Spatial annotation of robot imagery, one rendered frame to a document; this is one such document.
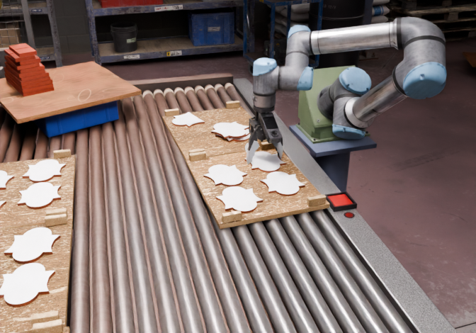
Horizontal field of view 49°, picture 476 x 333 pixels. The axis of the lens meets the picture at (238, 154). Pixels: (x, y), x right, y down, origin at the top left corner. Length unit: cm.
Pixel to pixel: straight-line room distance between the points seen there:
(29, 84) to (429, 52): 150
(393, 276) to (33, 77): 156
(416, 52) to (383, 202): 195
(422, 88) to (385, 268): 53
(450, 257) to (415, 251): 18
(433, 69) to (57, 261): 114
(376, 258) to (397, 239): 169
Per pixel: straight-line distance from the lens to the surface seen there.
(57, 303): 131
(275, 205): 157
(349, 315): 126
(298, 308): 126
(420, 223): 330
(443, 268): 299
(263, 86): 167
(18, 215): 165
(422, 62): 158
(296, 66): 167
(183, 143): 194
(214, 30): 610
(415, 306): 133
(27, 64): 223
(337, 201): 163
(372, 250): 147
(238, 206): 155
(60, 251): 147
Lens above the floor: 179
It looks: 28 degrees down
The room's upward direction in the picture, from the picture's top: straight up
